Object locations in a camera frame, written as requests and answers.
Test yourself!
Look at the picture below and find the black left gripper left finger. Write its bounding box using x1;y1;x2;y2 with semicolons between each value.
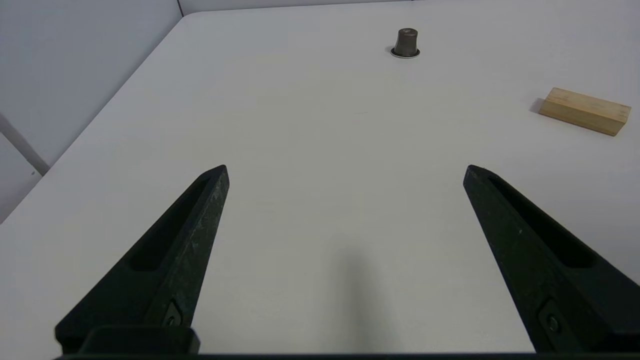
54;164;231;354

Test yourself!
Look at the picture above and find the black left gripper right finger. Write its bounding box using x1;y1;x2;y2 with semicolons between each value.
463;164;640;354

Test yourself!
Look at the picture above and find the light wooden block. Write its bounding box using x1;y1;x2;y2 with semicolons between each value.
538;87;632;137

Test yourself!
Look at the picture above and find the dark grey coffee capsule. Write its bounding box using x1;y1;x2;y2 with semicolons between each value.
390;28;421;59

